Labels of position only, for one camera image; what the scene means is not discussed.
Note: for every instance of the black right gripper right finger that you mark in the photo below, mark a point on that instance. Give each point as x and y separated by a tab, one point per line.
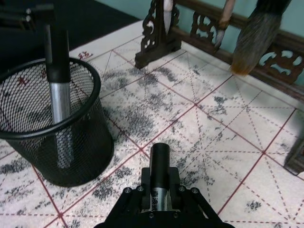
187	202

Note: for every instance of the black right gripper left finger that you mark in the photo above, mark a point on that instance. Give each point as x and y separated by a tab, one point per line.
134	202

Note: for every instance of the black and silver brush pen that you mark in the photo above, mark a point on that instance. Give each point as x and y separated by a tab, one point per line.
159	164
58	71

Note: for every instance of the white red-grid calligraphy cloth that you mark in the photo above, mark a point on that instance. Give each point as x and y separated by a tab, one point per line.
213	142

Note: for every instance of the black mesh pen holder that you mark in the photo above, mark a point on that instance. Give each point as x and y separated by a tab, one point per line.
80	152

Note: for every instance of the carved dark wooden brush rack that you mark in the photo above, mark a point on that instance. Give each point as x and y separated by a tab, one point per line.
164	46

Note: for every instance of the large grey-brown calligraphy brush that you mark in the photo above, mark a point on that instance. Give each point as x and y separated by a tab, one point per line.
256	42

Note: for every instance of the medium white-tipped calligraphy brush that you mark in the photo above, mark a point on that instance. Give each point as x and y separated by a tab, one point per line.
222	28

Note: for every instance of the black table cloth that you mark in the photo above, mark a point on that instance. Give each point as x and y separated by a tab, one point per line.
95	21

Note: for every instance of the small white-tipped calligraphy brush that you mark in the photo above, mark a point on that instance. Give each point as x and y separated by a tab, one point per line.
168	16

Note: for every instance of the black bolted metal object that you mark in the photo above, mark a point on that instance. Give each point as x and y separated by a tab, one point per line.
26	12

